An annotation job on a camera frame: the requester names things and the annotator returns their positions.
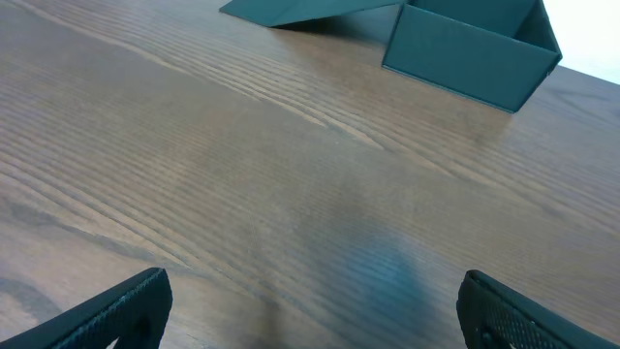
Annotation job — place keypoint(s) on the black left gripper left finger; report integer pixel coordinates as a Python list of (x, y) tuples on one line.
[(131, 314)]

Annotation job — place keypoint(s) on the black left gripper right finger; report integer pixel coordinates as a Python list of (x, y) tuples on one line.
[(494, 316)]

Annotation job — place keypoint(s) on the dark green box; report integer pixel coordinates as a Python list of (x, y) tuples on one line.
[(497, 52)]

